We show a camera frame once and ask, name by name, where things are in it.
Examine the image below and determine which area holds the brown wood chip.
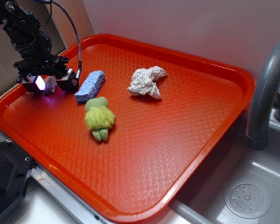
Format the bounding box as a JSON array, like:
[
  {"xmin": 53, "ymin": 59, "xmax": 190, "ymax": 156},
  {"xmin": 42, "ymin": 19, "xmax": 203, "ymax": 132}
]
[{"xmin": 43, "ymin": 77, "xmax": 57, "ymax": 95}]

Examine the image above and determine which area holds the wooden board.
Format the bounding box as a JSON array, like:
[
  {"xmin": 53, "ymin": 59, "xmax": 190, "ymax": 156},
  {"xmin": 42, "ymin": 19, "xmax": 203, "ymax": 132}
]
[{"xmin": 46, "ymin": 0, "xmax": 94, "ymax": 49}]

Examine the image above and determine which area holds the grey sink drain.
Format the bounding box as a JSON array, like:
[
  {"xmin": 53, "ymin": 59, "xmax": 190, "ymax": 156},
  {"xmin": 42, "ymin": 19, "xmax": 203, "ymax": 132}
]
[{"xmin": 224, "ymin": 178, "xmax": 272, "ymax": 219}]

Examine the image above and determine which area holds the red plastic tray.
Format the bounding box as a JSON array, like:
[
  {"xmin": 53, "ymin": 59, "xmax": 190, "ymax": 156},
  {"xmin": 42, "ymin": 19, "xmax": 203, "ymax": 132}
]
[{"xmin": 0, "ymin": 34, "xmax": 255, "ymax": 223}]

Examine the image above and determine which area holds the blue sponge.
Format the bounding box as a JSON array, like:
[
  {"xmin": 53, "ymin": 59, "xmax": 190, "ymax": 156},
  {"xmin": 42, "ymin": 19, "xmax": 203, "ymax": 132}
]
[{"xmin": 74, "ymin": 70, "xmax": 105, "ymax": 104}]

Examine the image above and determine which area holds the cardboard panel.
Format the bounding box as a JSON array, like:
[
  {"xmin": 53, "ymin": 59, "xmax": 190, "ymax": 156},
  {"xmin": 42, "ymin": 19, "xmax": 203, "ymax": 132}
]
[{"xmin": 0, "ymin": 0, "xmax": 66, "ymax": 96}]

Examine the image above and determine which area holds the green plush toy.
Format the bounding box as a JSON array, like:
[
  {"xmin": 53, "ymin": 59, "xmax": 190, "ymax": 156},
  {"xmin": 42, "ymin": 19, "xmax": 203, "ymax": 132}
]
[{"xmin": 84, "ymin": 97, "xmax": 116, "ymax": 142}]

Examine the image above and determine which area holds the crumpled white paper towel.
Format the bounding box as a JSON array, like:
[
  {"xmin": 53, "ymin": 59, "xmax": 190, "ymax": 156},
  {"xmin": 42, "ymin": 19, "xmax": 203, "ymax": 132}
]
[{"xmin": 127, "ymin": 66, "xmax": 167, "ymax": 99}]

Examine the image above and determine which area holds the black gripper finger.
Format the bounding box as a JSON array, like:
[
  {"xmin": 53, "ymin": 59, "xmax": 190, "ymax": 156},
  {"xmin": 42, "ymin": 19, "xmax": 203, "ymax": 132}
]
[{"xmin": 56, "ymin": 69, "xmax": 79, "ymax": 91}]

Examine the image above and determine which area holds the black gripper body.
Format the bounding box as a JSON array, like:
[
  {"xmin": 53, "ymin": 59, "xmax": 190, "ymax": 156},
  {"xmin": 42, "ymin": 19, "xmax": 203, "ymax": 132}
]
[{"xmin": 14, "ymin": 55, "xmax": 69, "ymax": 78}]

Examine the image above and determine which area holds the grey braided cable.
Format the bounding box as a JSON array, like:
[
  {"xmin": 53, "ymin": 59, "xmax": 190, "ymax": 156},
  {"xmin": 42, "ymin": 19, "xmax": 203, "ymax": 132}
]
[{"xmin": 38, "ymin": 0, "xmax": 83, "ymax": 81}]

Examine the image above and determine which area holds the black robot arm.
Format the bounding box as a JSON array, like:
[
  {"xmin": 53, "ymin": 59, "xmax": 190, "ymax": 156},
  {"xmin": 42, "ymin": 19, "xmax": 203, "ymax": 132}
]
[{"xmin": 0, "ymin": 0, "xmax": 82, "ymax": 92}]

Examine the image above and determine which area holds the gripper finger with light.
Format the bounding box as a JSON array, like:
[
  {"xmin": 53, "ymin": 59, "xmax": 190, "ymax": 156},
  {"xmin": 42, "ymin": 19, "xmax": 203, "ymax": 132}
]
[{"xmin": 16, "ymin": 74, "xmax": 45, "ymax": 92}]

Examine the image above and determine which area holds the aluminium rail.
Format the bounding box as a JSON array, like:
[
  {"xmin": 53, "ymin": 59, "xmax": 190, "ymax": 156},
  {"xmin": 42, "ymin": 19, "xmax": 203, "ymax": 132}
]
[{"xmin": 0, "ymin": 131, "xmax": 106, "ymax": 224}]

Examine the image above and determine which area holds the black metal bracket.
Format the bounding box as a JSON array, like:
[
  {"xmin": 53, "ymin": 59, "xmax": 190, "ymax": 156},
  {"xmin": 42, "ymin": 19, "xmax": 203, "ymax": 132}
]
[{"xmin": 0, "ymin": 139, "xmax": 34, "ymax": 221}]

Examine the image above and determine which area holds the grey toy faucet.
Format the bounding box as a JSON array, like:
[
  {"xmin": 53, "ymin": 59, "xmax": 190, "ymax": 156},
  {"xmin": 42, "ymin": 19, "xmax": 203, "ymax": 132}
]
[{"xmin": 246, "ymin": 41, "xmax": 280, "ymax": 150}]

